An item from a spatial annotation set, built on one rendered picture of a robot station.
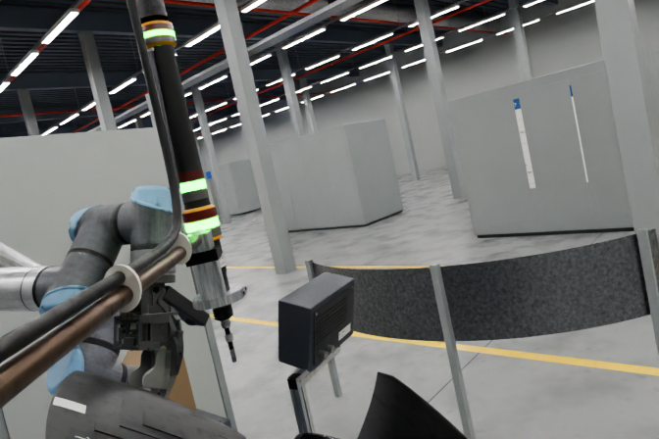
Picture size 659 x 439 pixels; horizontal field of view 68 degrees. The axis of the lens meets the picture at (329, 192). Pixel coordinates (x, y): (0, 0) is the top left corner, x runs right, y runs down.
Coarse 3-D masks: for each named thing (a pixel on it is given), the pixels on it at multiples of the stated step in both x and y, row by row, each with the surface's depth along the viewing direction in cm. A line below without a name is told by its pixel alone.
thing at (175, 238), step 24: (144, 48) 53; (144, 72) 53; (168, 144) 54; (168, 168) 54; (168, 240) 46; (144, 264) 38; (96, 288) 29; (48, 312) 24; (72, 312) 26; (24, 336) 21; (0, 360) 20
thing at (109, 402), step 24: (72, 384) 54; (96, 384) 56; (120, 384) 59; (96, 408) 51; (120, 408) 53; (144, 408) 55; (168, 408) 58; (48, 432) 44; (96, 432) 48; (120, 432) 49; (144, 432) 51; (168, 432) 53; (192, 432) 56; (216, 432) 58
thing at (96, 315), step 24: (192, 240) 55; (168, 264) 43; (120, 288) 33; (144, 288) 37; (96, 312) 28; (48, 336) 24; (72, 336) 25; (24, 360) 21; (48, 360) 22; (0, 384) 19; (24, 384) 20; (0, 408) 19
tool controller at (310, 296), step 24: (312, 288) 143; (336, 288) 143; (288, 312) 134; (312, 312) 131; (336, 312) 142; (288, 336) 135; (312, 336) 132; (336, 336) 144; (288, 360) 137; (312, 360) 134
